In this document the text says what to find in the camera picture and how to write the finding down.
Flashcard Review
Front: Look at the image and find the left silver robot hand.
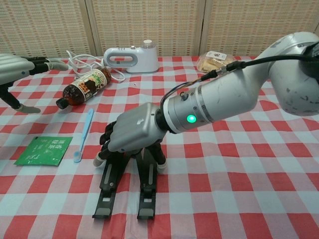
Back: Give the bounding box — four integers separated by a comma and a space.
0, 53, 69, 114

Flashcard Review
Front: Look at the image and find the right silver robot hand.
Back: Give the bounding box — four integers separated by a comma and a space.
93, 102, 167, 170

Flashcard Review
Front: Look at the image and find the black folding stand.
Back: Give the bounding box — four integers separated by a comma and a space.
92, 145, 160, 220

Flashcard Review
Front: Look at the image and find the red white checkered tablecloth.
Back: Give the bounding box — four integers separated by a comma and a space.
0, 55, 319, 239

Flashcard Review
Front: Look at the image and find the light blue toothbrush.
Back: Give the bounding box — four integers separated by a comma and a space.
74, 108, 94, 163

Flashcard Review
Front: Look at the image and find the brown tea bottle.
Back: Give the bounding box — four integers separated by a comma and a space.
55, 67, 112, 110

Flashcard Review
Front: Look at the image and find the white handheld appliance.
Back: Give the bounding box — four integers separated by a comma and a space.
103, 39, 160, 74

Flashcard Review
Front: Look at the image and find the green tea sachet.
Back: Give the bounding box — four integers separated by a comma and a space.
13, 136, 73, 167

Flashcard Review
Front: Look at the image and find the packaged bread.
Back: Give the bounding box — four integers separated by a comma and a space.
196, 50, 235, 73

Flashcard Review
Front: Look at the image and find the wide bamboo folding screen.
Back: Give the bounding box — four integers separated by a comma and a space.
0, 0, 319, 59

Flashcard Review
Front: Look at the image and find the white power cable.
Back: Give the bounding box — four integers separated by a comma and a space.
66, 49, 127, 82

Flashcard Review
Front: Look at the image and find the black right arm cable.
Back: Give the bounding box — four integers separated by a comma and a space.
160, 41, 319, 107

